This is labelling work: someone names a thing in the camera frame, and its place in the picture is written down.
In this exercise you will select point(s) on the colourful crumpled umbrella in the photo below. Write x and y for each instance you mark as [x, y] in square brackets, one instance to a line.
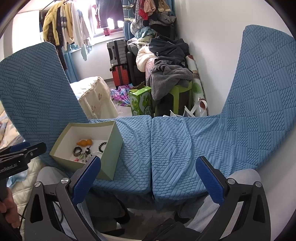
[121, 95]

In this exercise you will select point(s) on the blue textured sofa cover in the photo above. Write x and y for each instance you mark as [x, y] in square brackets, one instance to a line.
[158, 154]

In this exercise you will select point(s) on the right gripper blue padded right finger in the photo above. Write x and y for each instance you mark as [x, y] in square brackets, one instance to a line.
[253, 222]

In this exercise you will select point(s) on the green cardboard carton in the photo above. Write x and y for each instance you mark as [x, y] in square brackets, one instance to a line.
[141, 101]

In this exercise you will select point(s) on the cream fluffy blanket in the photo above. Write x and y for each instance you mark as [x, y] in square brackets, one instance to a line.
[143, 55]

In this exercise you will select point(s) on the dark navy garment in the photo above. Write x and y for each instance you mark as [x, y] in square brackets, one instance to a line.
[174, 51]

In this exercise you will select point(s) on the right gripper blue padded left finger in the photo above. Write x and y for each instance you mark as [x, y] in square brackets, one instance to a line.
[52, 212]

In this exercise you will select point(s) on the pale green cardboard box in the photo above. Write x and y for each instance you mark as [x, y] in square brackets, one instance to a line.
[107, 143]

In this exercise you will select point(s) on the black bag on lap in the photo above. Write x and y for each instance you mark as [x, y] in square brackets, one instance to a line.
[171, 230]

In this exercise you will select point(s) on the green plastic stool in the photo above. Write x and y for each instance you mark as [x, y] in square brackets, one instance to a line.
[169, 98]

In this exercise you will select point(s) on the grey fleece garment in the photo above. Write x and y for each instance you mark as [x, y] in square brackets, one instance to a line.
[164, 76]

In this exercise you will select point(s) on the orange gourd ornament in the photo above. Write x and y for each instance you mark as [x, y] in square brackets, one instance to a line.
[84, 143]

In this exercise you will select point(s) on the yellow hanging jacket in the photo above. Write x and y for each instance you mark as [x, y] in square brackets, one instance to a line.
[61, 11]

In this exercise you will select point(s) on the person's left hand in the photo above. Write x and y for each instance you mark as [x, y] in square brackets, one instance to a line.
[9, 207]

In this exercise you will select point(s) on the cream lace covered table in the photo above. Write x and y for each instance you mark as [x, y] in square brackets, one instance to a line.
[94, 97]

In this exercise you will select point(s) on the floral rolled mat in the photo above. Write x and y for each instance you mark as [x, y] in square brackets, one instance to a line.
[197, 88]

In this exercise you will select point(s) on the black patterned bangle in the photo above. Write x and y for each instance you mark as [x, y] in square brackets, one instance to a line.
[77, 151]

